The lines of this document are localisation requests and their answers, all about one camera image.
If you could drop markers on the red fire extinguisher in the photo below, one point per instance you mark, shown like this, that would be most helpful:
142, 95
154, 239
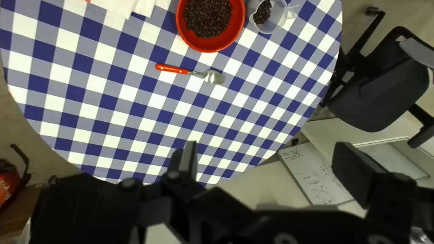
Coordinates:
8, 184

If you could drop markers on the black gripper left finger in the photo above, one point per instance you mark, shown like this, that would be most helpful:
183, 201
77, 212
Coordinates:
184, 163

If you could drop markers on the small whiteboard with writing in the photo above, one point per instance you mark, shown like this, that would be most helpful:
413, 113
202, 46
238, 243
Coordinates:
312, 176

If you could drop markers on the blue white checkered tablecloth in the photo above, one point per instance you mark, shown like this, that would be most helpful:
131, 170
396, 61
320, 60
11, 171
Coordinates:
112, 90

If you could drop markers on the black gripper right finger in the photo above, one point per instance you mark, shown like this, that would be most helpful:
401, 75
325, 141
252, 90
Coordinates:
356, 176

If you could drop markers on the black suitcase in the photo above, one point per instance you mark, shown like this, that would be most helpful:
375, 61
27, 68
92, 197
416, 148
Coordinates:
81, 207

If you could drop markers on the dark coffee beans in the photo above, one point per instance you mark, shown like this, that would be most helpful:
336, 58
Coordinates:
206, 18
261, 12

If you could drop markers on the white cup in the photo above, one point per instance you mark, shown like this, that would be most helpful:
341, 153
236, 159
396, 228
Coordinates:
283, 16

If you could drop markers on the red plastic bowl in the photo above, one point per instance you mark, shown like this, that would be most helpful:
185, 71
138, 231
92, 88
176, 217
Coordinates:
211, 43

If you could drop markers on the black office chair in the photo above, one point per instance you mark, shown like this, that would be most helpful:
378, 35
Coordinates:
379, 90

